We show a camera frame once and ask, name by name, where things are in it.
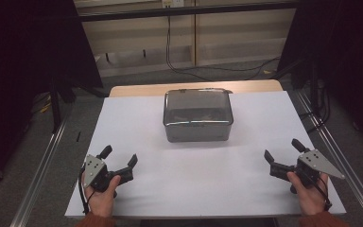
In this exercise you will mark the black metal stand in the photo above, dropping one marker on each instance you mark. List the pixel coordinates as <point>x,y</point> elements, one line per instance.
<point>55,107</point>
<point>314,91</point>

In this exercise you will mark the aluminium rail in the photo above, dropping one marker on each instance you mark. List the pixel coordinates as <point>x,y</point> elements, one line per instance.
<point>349,164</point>
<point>41,176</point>

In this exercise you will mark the yellow black floor tape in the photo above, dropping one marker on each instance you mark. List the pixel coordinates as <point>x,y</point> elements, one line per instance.
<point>267,72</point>

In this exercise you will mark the person's right hand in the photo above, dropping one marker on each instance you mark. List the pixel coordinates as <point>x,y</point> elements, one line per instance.
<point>310,200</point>

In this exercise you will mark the wooden table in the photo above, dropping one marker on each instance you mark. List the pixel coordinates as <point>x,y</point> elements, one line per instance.
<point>138,90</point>

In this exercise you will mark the grey metal box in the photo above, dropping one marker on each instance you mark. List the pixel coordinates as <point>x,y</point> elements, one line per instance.
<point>198,133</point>

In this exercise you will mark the wooden post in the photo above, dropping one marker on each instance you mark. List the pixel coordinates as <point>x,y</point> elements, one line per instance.
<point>194,34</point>

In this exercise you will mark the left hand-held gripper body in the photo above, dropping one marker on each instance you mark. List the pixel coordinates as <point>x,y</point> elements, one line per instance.
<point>94,171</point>

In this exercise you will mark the black horizontal bar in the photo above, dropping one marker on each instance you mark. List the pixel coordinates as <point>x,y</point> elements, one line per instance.
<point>186,12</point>

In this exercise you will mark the person's left hand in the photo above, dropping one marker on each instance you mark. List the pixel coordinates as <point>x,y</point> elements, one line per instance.
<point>100,201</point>

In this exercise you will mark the white wall socket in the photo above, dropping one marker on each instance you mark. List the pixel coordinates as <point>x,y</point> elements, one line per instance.
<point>173,3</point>

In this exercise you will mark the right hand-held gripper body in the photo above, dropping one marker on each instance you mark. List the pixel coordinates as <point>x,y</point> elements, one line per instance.
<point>312,162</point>

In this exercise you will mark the smoky transparent plastic lid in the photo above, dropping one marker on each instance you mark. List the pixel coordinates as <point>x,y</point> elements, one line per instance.
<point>198,105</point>

